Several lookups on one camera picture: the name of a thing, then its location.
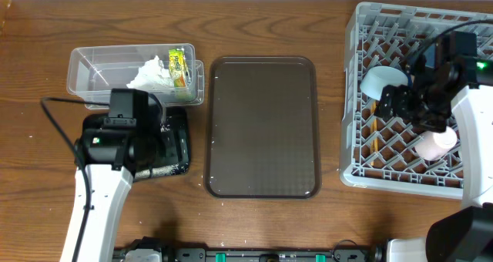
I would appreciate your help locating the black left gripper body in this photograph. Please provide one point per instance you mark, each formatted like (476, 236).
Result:
(134, 140)

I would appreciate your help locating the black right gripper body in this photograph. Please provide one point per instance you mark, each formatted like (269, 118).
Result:
(426, 109)

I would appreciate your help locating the light blue small bowl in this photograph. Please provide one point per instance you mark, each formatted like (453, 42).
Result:
(378, 77)

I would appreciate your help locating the white tissue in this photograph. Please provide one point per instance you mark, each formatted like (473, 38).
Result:
(152, 76)

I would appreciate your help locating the pink cup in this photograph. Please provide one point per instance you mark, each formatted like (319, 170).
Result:
(433, 146)

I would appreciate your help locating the wooden chopstick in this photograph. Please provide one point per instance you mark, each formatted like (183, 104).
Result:
(373, 109)
(375, 135)

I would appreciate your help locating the green yellow snack wrapper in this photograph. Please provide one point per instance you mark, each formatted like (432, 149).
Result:
(179, 72)

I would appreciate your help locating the blue plate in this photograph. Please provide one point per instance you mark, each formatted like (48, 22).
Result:
(421, 64)

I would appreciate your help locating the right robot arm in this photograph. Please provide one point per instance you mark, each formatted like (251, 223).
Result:
(462, 88)

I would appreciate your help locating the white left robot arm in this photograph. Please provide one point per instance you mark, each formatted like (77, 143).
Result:
(111, 155)

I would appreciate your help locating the clear plastic waste bin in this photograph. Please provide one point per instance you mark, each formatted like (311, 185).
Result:
(95, 71)

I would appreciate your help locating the grey dishwasher rack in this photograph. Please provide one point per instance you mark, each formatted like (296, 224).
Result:
(381, 34)

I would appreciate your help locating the black plastic tray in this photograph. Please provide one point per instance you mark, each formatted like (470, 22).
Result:
(177, 138)

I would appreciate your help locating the pile of white rice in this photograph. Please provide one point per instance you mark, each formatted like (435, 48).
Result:
(157, 172)

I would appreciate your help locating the brown serving tray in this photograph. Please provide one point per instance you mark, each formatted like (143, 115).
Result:
(262, 129)

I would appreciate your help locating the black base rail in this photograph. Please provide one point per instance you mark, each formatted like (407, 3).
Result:
(153, 249)

